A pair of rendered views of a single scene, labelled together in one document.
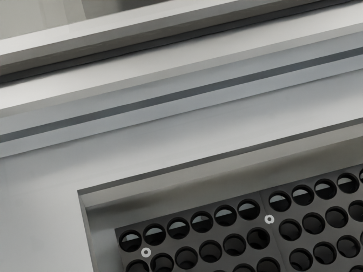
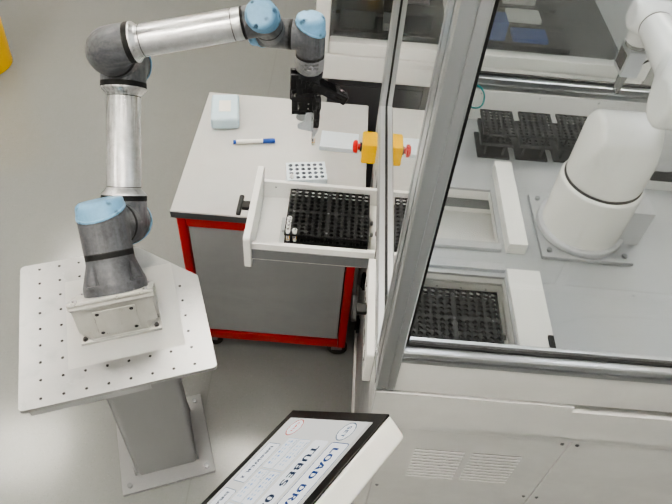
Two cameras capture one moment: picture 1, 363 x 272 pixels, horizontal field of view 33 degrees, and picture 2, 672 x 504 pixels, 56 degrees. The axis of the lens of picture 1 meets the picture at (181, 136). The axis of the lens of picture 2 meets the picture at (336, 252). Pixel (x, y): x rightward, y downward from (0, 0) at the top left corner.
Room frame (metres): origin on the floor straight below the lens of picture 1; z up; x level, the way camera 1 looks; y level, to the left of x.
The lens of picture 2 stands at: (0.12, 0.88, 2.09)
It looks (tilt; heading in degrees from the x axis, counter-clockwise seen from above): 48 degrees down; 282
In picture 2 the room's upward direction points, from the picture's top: 5 degrees clockwise
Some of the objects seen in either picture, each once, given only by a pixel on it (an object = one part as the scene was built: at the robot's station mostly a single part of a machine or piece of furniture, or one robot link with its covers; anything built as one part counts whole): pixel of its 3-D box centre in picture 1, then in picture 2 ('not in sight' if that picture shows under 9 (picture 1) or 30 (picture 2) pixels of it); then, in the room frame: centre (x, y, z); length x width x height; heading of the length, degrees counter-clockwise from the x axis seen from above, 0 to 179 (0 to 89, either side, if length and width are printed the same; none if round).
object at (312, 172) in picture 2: not in sight; (306, 175); (0.54, -0.57, 0.78); 0.12 x 0.08 x 0.04; 22
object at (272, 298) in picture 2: not in sight; (279, 232); (0.66, -0.67, 0.38); 0.62 x 0.58 x 0.76; 102
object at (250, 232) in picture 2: not in sight; (254, 214); (0.59, -0.26, 0.87); 0.29 x 0.02 x 0.11; 102
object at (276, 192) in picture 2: not in sight; (331, 223); (0.39, -0.31, 0.86); 0.40 x 0.26 x 0.06; 12
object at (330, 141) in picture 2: not in sight; (339, 141); (0.49, -0.78, 0.77); 0.13 x 0.09 x 0.02; 11
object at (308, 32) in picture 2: not in sight; (309, 35); (0.54, -0.54, 1.27); 0.09 x 0.08 x 0.11; 10
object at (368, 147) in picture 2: not in sight; (368, 147); (0.37, -0.65, 0.88); 0.07 x 0.05 x 0.07; 102
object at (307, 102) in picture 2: not in sight; (306, 89); (0.54, -0.54, 1.11); 0.09 x 0.08 x 0.12; 22
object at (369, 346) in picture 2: not in sight; (369, 317); (0.21, -0.03, 0.87); 0.29 x 0.02 x 0.11; 102
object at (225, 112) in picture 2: not in sight; (225, 111); (0.90, -0.79, 0.78); 0.15 x 0.10 x 0.04; 111
